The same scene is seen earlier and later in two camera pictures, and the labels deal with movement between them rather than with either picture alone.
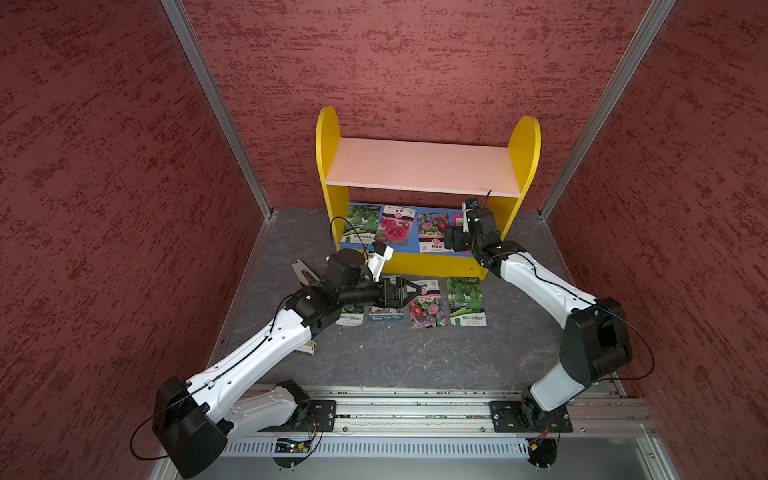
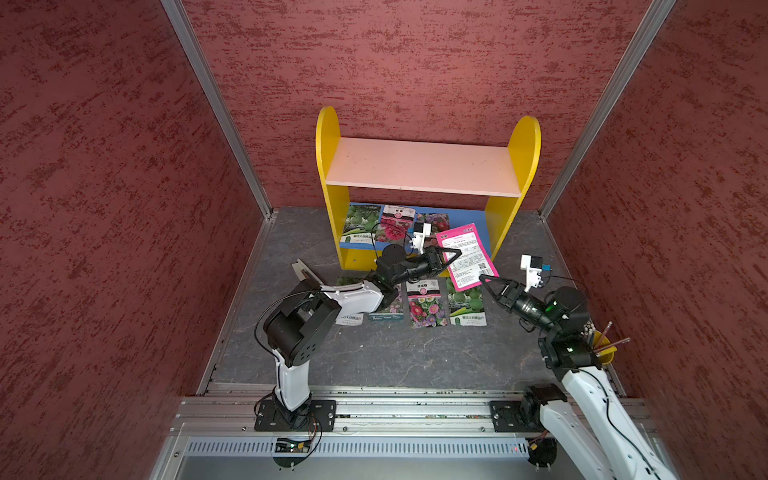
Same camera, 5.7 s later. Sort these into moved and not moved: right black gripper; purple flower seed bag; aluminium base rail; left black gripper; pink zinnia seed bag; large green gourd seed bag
Moved: left black gripper; right black gripper
Not moved: pink zinnia seed bag; large green gourd seed bag; purple flower seed bag; aluminium base rail
